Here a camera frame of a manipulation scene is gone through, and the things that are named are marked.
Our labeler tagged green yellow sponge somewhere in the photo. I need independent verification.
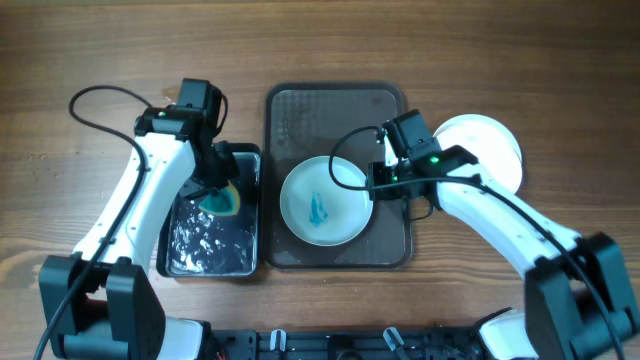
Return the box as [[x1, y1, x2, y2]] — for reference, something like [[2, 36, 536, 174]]
[[199, 183, 241, 216]]

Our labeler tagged white plate blue stain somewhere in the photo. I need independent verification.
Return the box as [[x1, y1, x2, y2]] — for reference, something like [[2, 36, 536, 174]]
[[280, 156, 373, 247]]

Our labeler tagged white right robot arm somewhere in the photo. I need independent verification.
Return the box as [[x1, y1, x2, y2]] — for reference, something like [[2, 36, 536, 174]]
[[367, 146, 639, 359]]

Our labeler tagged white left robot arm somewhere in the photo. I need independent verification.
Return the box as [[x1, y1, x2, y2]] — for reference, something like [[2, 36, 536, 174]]
[[34, 105, 240, 359]]

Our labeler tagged black water basin tray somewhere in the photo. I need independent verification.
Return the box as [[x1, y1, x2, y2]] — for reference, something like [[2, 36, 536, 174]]
[[156, 143, 261, 278]]

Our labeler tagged brown serving tray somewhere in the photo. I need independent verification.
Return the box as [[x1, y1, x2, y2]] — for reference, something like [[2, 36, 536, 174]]
[[260, 82, 414, 271]]

